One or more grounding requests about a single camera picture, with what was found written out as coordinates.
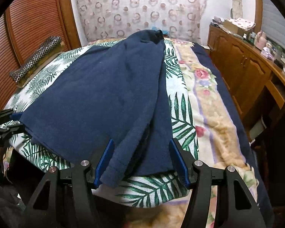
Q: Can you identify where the leaf print white cloth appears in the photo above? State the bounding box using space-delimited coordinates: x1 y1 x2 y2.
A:
2 39 200 207

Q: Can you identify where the cardboard box with floral cloth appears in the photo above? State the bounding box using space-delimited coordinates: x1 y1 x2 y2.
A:
222 17 256 36

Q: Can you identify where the black white dotted pillow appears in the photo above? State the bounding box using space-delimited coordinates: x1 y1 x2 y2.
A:
9 36 63 84

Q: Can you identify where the beige floral blanket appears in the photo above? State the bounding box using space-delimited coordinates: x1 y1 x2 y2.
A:
2 38 259 228

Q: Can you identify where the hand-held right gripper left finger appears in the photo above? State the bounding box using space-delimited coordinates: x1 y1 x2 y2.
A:
20 138 115 228

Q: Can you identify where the navy blue printed t-shirt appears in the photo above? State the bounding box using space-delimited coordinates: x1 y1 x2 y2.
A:
11 29 175 189

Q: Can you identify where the wooden dresser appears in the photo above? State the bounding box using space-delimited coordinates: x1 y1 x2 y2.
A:
207 25 285 133

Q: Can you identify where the navy blue bedsheet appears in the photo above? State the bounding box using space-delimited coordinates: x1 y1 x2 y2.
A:
191 44 275 228

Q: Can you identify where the pink jar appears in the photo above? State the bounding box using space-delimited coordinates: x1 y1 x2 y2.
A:
255 31 268 51

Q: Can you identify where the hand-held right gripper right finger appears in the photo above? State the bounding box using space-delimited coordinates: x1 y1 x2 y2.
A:
169 138 268 228

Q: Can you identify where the wooden slatted wardrobe door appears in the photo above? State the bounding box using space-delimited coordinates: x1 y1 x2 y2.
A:
0 0 82 112

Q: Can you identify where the lilac small bag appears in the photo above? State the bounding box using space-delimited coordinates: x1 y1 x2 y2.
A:
262 47 275 60

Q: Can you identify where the blue toy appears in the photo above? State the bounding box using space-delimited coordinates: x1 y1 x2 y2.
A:
152 25 169 36

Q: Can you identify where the tied beige curtain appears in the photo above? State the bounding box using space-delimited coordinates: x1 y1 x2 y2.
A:
230 0 244 20

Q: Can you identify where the grey bin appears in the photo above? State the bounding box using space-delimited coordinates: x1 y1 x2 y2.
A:
249 117 269 141

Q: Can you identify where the circle pattern sheer curtain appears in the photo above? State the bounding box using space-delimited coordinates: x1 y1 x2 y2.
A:
69 0 208 45

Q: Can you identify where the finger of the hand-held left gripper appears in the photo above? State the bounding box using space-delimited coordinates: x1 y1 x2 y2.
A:
0 123 26 141
0 109 22 121

